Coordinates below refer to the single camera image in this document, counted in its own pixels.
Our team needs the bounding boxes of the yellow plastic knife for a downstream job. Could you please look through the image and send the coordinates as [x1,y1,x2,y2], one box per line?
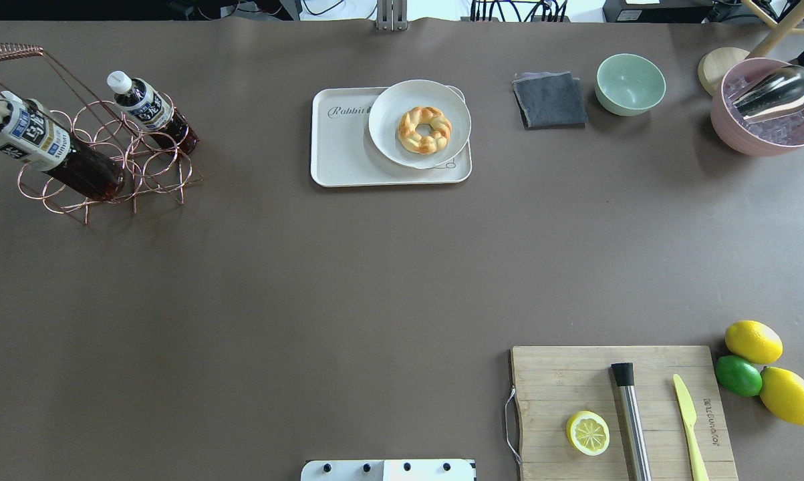
[672,374,710,481]

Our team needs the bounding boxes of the white rabbit tray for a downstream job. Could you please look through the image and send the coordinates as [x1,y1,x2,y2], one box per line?
[310,86,473,188]

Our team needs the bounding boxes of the round wooden stand base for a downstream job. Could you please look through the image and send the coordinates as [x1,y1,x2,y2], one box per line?
[697,47,749,96]

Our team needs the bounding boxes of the yellow lemon near lime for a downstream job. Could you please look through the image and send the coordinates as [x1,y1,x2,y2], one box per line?
[759,366,804,426]

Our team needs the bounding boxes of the metal frame bracket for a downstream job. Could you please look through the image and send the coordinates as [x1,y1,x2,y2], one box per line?
[375,0,408,31]

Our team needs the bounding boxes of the mint green bowl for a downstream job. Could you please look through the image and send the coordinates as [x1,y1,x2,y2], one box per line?
[595,53,666,116]

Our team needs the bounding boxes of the wooden cutting board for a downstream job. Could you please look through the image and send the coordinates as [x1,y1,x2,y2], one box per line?
[511,346,739,480]

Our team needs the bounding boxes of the metal ice scoop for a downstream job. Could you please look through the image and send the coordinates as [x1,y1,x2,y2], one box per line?
[732,65,804,123]

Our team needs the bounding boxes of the copper wire bottle rack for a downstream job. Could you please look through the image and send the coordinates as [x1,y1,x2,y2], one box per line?
[0,43,203,225]

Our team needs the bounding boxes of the lemon half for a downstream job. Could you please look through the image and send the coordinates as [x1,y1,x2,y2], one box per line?
[565,410,610,456]

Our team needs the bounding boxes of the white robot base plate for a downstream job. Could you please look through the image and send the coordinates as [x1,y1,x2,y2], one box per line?
[300,458,477,480]

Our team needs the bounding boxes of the green lime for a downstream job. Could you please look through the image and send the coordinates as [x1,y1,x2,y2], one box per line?
[714,354,763,397]

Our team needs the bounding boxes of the braided ring bread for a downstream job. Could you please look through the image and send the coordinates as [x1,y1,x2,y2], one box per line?
[398,106,453,155]

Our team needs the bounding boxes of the clear ice cubes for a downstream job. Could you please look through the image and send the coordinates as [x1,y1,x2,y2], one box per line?
[728,83,804,144]

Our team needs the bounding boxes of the yellow lemon far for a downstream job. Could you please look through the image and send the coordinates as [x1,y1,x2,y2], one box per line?
[724,320,784,365]

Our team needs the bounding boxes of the pink bowl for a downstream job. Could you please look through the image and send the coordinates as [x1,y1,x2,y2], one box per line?
[711,57,804,156]

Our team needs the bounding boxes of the tea bottle white cap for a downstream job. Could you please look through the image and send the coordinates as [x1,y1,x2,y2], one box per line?
[0,91,124,201]

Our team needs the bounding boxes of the steel muddler black tip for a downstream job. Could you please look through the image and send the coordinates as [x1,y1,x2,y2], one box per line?
[610,362,653,480]

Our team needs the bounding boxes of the white plate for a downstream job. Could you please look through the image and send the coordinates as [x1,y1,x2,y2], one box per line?
[368,79,471,170]

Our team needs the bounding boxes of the wooden cup stand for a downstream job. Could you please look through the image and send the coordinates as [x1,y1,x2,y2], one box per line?
[741,1,804,59]

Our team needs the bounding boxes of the grey folded cloth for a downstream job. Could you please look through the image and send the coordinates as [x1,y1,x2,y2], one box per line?
[512,72,588,129]

